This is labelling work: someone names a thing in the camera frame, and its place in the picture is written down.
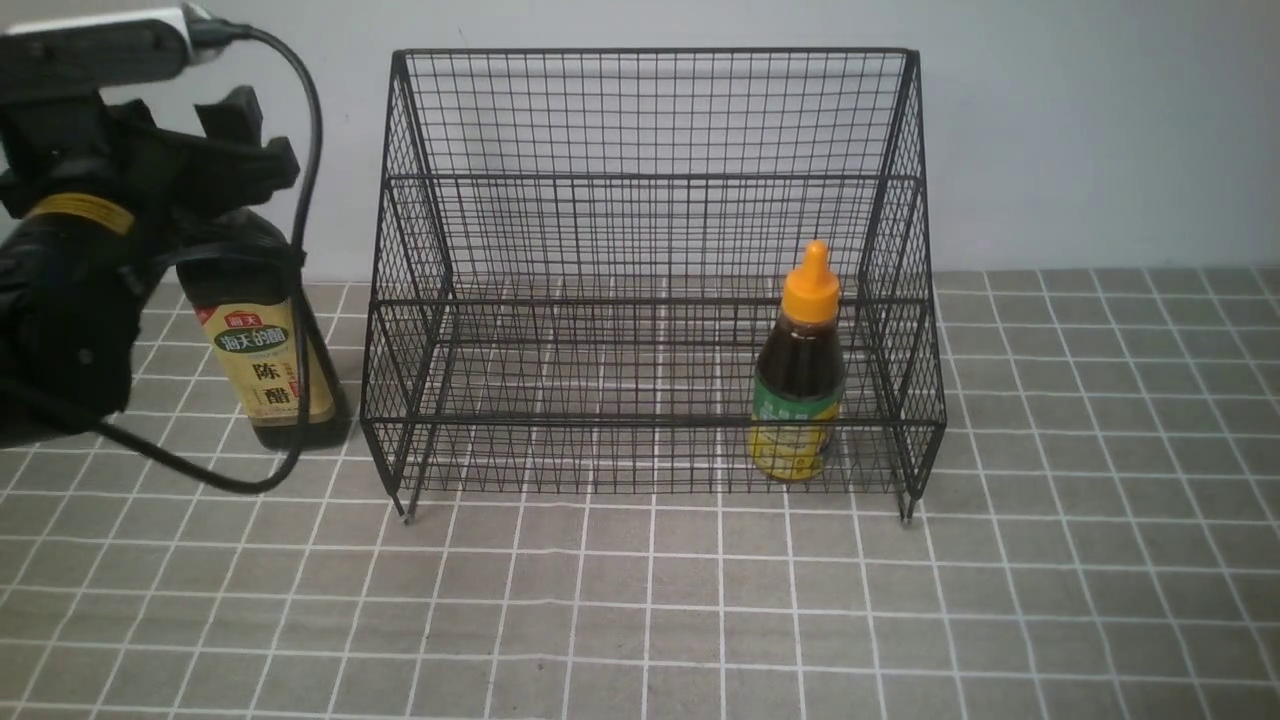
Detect black wire mesh shelf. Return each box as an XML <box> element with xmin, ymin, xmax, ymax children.
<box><xmin>358</xmin><ymin>47</ymin><xmax>948</xmax><ymax>521</ymax></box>

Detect black camera cable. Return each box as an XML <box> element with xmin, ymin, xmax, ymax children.
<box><xmin>0</xmin><ymin>20</ymin><xmax>326</xmax><ymax>497</ymax></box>

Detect orange-capped sauce bottle yellow label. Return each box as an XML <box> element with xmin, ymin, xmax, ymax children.
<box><xmin>748</xmin><ymin>240</ymin><xmax>845</xmax><ymax>484</ymax></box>

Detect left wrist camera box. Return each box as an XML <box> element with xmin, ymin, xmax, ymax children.
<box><xmin>1</xmin><ymin>3</ymin><xmax>221</xmax><ymax>105</ymax></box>

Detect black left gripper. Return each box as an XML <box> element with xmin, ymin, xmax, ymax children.
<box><xmin>3</xmin><ymin>85</ymin><xmax>301</xmax><ymax>266</ymax></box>

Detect dark vinegar bottle gold label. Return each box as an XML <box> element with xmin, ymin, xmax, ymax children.
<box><xmin>175</xmin><ymin>209</ymin><xmax>349</xmax><ymax>451</ymax></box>

